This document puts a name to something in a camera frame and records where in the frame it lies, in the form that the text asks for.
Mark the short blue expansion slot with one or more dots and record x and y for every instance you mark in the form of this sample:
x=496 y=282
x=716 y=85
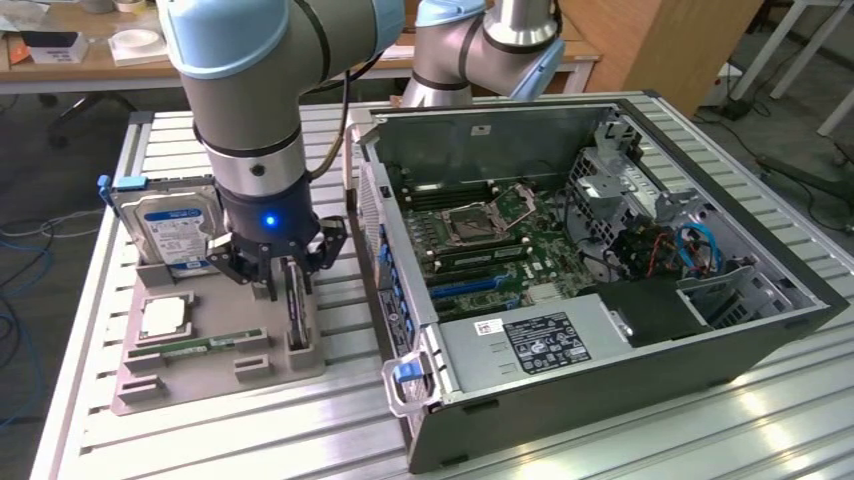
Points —
x=510 y=300

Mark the green RAM stick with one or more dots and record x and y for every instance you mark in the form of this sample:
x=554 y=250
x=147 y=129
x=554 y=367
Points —
x=201 y=345

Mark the black intrusion switch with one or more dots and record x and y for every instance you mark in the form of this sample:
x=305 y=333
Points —
x=385 y=191

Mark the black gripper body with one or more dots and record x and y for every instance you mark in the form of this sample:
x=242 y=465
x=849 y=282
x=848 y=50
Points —
x=267 y=230

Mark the grey cup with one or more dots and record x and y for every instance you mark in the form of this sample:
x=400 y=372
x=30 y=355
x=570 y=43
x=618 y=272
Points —
x=97 y=6

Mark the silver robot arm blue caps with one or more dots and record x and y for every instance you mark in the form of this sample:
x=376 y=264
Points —
x=247 y=110

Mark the silver hard disk blue label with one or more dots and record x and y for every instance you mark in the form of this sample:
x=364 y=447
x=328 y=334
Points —
x=167 y=235

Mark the wooden cabinet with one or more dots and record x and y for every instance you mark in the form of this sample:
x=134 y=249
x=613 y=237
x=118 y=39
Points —
x=668 y=50

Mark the white box dark lid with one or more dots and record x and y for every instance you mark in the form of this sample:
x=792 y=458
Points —
x=57 y=52

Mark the orange item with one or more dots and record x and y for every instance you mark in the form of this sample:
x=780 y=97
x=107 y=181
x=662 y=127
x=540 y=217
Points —
x=19 y=54

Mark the grey power supply unit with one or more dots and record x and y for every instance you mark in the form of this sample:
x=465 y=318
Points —
x=468 y=350

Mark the blue case latch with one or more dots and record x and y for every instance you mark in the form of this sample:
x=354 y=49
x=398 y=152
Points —
x=408 y=374

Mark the green motherboard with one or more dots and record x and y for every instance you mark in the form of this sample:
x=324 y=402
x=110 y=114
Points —
x=534 y=235

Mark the black expansion slot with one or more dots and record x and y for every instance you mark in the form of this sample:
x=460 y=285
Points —
x=464 y=276

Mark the black open PC case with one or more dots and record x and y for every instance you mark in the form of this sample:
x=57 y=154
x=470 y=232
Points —
x=601 y=400

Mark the black RAM slot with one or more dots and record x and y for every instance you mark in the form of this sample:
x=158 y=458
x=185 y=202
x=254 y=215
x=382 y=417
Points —
x=454 y=200
x=453 y=195
x=484 y=258
x=450 y=185
x=452 y=190
x=481 y=248

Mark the silver CPU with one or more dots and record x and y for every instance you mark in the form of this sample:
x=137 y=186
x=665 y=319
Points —
x=167 y=315

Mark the blue slot clip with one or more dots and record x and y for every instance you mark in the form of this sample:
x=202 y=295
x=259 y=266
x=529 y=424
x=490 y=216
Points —
x=385 y=254
x=397 y=298
x=384 y=234
x=405 y=325

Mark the grey metal drive bracket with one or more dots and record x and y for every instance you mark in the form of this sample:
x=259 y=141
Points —
x=735 y=280

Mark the white case sticker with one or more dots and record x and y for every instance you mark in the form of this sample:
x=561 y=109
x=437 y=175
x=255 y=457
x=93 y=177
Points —
x=481 y=130

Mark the green graphics card silver bracket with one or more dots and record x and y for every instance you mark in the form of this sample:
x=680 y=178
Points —
x=297 y=310

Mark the white paper pile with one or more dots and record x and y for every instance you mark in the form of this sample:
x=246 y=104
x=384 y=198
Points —
x=21 y=17

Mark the wooden desk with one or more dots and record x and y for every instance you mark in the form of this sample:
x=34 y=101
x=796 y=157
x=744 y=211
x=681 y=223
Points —
x=67 y=72
x=381 y=67

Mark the grey metal disk bay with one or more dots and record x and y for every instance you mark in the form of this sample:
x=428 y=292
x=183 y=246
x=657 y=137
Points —
x=601 y=200

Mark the black plastic shroud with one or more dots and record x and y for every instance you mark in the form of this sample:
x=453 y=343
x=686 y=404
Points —
x=648 y=310

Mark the silver chipset heat sink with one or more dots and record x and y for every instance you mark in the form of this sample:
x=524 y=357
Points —
x=549 y=295

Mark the metal socket cover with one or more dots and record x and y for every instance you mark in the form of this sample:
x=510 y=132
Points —
x=517 y=205

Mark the CPU socket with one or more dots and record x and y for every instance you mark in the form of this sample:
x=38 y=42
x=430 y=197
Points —
x=470 y=222

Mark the grey parts rack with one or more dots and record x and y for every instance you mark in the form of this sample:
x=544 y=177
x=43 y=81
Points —
x=221 y=320

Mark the white power adapter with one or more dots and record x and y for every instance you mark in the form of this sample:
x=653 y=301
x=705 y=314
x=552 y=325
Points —
x=729 y=82

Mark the white table frame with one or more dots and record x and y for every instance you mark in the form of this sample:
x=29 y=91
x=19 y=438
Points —
x=801 y=55

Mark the black chair base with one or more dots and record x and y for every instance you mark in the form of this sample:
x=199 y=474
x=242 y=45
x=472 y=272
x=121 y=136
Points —
x=87 y=102

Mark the black floor stand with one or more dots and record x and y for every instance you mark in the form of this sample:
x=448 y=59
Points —
x=815 y=177

